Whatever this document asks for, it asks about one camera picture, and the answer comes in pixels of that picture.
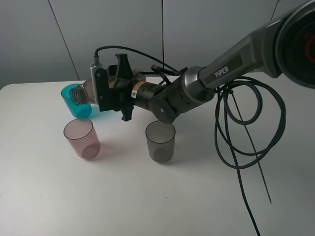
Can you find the pink translucent plastic cup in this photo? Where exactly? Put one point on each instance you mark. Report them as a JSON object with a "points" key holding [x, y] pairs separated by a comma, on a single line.
{"points": [[82, 136]]}

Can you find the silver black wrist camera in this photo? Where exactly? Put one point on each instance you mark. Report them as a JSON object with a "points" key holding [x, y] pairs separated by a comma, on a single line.
{"points": [[100, 84]]}

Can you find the brown translucent plastic bottle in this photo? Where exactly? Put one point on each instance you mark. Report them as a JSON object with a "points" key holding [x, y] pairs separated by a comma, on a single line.
{"points": [[84, 93]]}

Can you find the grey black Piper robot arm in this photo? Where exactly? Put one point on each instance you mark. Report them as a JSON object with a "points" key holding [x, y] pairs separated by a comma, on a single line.
{"points": [[283, 46]]}

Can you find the teal translucent plastic cup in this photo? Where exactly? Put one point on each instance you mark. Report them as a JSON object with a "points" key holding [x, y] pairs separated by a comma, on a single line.
{"points": [[78, 111]]}

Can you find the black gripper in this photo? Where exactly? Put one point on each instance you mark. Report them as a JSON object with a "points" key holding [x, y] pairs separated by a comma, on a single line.
{"points": [[142, 90]]}

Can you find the grey translucent plastic cup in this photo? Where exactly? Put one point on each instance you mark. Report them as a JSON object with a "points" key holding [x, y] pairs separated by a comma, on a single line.
{"points": [[161, 141]]}

